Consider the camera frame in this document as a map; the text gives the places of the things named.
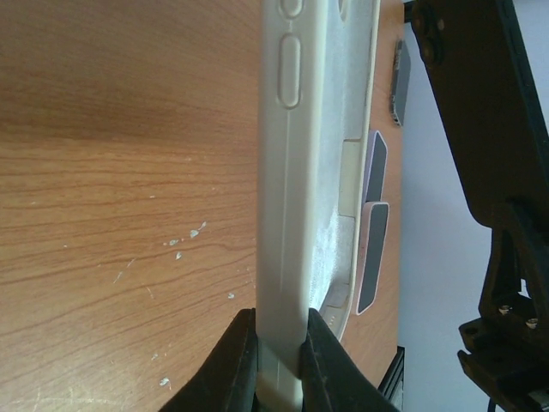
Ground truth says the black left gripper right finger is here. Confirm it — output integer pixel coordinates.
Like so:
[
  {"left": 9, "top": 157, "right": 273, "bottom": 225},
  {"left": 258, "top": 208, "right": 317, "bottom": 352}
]
[{"left": 299, "top": 308, "right": 395, "bottom": 412}]

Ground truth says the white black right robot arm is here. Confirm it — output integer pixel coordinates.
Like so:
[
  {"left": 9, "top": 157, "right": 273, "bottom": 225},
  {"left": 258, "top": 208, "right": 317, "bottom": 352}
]
[{"left": 404, "top": 1, "right": 548, "bottom": 411}]

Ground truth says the phone in pink case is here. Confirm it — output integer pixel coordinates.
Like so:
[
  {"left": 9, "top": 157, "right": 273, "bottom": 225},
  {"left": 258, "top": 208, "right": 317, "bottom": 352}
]
[{"left": 353, "top": 202, "right": 389, "bottom": 316}]

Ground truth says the phone in lilac case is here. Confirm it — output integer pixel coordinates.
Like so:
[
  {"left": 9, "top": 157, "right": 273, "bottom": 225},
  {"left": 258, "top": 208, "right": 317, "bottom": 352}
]
[{"left": 362, "top": 130, "right": 388, "bottom": 203}]

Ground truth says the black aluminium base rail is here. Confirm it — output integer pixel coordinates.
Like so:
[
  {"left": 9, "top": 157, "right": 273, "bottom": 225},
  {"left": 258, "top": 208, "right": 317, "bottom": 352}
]
[{"left": 378, "top": 346, "right": 405, "bottom": 411}]

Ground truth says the cream white phone case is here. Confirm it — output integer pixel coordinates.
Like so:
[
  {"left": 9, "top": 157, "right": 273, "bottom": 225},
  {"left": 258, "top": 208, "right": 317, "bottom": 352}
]
[{"left": 256, "top": 1, "right": 380, "bottom": 411}]

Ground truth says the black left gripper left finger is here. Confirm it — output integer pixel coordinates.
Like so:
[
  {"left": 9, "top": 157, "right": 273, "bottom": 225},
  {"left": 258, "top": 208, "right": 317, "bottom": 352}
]
[{"left": 161, "top": 308, "right": 258, "bottom": 411}]

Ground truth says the dark grey phone far corner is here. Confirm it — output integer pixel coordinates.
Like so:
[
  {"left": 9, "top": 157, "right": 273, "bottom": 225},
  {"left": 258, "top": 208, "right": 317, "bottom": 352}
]
[{"left": 389, "top": 39, "right": 411, "bottom": 127}]

